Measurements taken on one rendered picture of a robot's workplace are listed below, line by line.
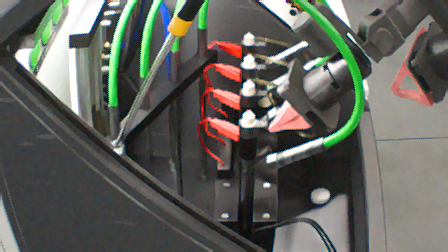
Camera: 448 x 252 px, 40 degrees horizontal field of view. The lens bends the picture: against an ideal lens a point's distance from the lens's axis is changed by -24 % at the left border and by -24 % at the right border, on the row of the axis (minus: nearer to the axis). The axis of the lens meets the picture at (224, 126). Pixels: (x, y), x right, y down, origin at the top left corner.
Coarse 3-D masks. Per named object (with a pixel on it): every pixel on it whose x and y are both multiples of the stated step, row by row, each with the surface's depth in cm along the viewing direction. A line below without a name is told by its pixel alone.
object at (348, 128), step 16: (304, 0) 90; (128, 16) 103; (320, 16) 90; (336, 32) 91; (112, 48) 107; (112, 64) 109; (352, 64) 92; (112, 80) 111; (112, 96) 112; (352, 128) 97
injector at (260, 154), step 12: (240, 120) 115; (240, 132) 115; (252, 132) 114; (240, 144) 116; (252, 144) 116; (240, 156) 117; (252, 156) 117; (264, 156) 118; (252, 168) 119; (252, 180) 121; (240, 204) 124; (240, 216) 125
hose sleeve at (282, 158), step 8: (304, 144) 103; (312, 144) 102; (320, 144) 101; (280, 152) 105; (288, 152) 104; (296, 152) 103; (304, 152) 103; (312, 152) 102; (280, 160) 105; (288, 160) 104; (296, 160) 104
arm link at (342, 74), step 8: (344, 40) 102; (352, 40) 104; (352, 48) 102; (360, 48) 104; (328, 56) 103; (336, 56) 104; (360, 56) 103; (328, 64) 105; (336, 64) 103; (344, 64) 102; (360, 64) 102; (368, 64) 103; (336, 72) 103; (344, 72) 103; (360, 72) 102; (368, 72) 103; (336, 80) 104; (344, 80) 103; (352, 80) 103; (344, 88) 104; (352, 88) 105
